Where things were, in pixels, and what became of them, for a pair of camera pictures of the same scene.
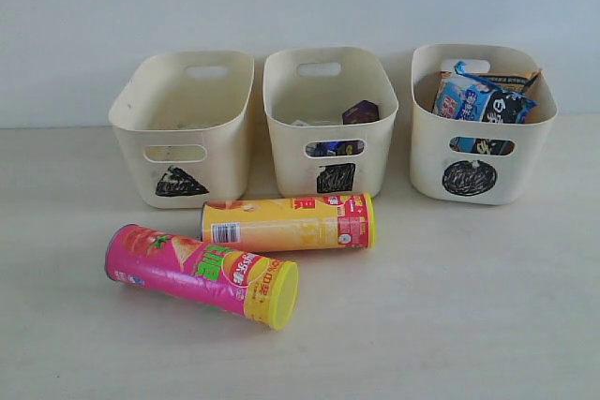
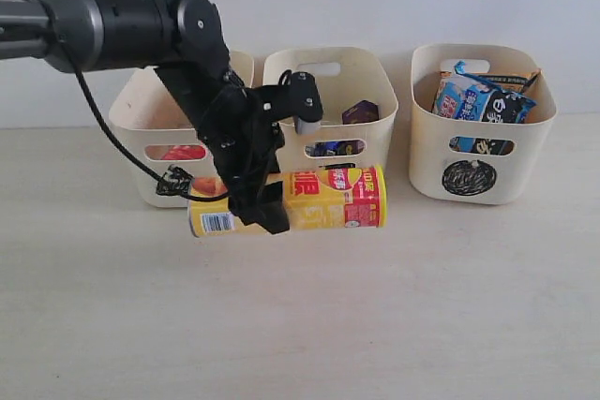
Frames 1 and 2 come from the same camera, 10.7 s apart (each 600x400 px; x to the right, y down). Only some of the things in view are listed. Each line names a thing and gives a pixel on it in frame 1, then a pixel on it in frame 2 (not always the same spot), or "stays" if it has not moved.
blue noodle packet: (468, 97) stays
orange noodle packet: (513, 81) stays
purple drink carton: (363, 111) stays
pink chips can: (259, 289) -> (183, 153)
